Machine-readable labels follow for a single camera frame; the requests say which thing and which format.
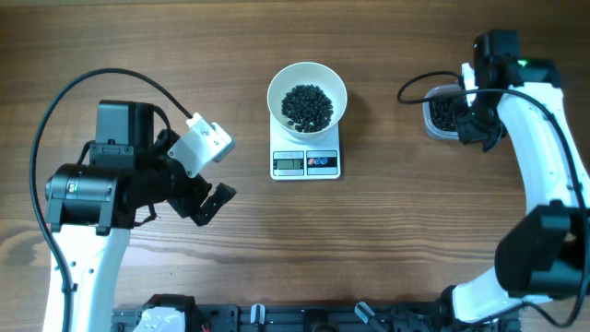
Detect right black camera cable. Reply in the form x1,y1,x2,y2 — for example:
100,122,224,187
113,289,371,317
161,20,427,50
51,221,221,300
396,70,590,329

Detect white bowl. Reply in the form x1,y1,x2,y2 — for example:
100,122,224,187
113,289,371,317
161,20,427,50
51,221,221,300
267,62,348,141

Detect clear plastic container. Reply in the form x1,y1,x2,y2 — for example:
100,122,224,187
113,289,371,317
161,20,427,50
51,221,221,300
422,97,463,140

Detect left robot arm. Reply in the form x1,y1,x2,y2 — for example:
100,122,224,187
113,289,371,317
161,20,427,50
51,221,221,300
43,101,236,331

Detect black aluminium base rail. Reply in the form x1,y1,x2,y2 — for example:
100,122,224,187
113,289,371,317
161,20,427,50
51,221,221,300
111,294,522,332

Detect white digital kitchen scale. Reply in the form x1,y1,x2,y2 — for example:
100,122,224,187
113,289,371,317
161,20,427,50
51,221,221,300
270,119,341,181

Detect black camera cable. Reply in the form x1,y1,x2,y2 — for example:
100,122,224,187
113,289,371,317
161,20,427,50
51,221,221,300
396,70,590,329
29,67,195,332

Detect black beans in bowl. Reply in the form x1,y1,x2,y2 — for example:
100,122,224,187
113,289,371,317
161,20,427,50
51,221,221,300
281,85,334,133

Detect black peppercorns pile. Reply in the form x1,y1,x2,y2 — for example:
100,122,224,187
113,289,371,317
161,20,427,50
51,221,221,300
429,97,457,132

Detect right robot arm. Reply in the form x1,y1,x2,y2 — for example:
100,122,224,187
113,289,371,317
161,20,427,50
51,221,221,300
450,30,589,324

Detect left black camera cable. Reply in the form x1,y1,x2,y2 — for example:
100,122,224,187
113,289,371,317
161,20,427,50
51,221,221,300
29,67,195,332

